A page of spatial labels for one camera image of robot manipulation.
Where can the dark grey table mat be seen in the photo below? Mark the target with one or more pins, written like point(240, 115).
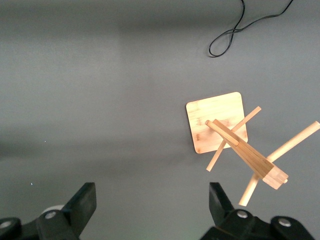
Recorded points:
point(100, 100)

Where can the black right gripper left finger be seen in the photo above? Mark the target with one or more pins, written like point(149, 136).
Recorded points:
point(75, 215)

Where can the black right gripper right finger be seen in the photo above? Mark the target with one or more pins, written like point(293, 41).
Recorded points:
point(222, 220)

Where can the wooden cup rack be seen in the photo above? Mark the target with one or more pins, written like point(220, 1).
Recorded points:
point(215, 112)

